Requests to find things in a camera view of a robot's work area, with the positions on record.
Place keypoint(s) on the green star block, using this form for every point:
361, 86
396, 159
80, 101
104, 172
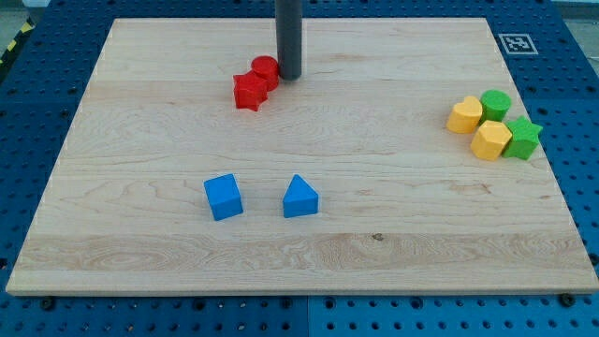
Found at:
525, 138

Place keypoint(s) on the green circle block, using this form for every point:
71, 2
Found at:
495, 105

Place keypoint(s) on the black bolt left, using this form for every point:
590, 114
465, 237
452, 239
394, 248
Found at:
47, 304

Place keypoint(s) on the blue cube block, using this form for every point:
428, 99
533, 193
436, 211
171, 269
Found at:
223, 196

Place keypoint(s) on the blue triangle block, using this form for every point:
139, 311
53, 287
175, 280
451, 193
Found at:
300, 198

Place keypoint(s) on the yellow heart block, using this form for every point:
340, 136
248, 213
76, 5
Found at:
465, 115

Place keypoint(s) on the black bolt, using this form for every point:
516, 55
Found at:
567, 300
47, 304

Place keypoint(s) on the red star block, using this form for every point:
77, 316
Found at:
250, 91

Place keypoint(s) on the light wooden board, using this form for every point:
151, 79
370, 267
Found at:
405, 208

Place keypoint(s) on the yellow hexagon block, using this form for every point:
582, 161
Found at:
490, 139

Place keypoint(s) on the red circle block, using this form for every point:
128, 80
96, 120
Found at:
266, 67

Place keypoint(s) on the white fiducial marker tag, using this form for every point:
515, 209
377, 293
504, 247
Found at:
517, 44

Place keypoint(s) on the black bolt right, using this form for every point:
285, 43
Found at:
567, 300

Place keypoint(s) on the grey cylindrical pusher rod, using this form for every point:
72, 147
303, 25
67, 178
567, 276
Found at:
288, 24

